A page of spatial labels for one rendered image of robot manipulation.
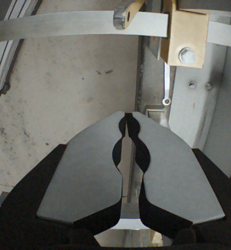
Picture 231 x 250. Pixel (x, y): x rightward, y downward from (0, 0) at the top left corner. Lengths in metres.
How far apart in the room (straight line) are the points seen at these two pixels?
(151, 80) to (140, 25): 0.21
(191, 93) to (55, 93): 0.89
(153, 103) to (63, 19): 0.29
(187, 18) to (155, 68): 0.20
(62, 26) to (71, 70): 0.94
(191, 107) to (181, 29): 0.36
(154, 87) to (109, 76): 0.74
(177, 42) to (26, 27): 0.19
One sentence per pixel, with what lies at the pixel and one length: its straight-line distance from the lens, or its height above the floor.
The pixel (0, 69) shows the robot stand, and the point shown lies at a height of 0.23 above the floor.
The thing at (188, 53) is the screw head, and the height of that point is 0.88.
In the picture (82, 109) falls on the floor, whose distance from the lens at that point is 1.28.
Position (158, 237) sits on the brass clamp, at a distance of 0.33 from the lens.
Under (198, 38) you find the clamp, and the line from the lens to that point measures 0.27.
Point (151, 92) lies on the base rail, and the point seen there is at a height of 0.70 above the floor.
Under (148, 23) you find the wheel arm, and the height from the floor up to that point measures 0.86.
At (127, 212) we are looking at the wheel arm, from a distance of 0.30.
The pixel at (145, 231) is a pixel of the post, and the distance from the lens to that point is 0.52.
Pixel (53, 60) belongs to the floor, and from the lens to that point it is 1.21.
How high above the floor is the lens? 1.12
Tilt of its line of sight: 59 degrees down
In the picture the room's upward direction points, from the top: 178 degrees counter-clockwise
